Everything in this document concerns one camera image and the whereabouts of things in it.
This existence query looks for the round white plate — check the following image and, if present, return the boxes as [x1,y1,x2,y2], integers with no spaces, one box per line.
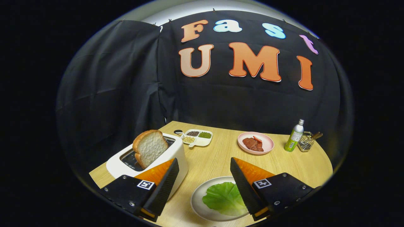
[191,176,253,222]

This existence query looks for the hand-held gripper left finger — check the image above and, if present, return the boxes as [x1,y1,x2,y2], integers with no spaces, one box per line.
[100,158,180,223]

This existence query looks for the white divided condiment dish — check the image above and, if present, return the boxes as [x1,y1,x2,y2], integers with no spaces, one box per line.
[182,129,213,148]

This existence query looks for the round-topped bread slice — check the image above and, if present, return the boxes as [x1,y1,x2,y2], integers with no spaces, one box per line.
[133,130,169,169]

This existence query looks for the pink plate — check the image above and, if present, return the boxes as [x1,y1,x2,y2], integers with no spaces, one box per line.
[237,131,275,155]

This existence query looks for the green lettuce leaf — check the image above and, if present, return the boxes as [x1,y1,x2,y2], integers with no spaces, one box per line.
[202,182,249,217]

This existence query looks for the silver bottle with green label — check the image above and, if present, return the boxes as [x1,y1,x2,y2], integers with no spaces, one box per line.
[284,119,305,153]

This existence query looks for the black backdrop cloth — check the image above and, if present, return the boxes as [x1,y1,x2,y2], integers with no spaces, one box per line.
[56,9,351,180]

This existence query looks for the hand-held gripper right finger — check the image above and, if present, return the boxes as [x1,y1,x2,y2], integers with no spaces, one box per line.
[230,157,321,221]

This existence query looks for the metal wire utensil holder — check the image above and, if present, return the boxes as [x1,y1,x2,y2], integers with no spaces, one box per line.
[297,131,316,152]

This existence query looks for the red meat pieces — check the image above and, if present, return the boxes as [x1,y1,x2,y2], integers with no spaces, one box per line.
[242,136,264,152]

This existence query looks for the white toaster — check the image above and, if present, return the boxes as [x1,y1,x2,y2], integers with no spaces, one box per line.
[106,132,189,201]

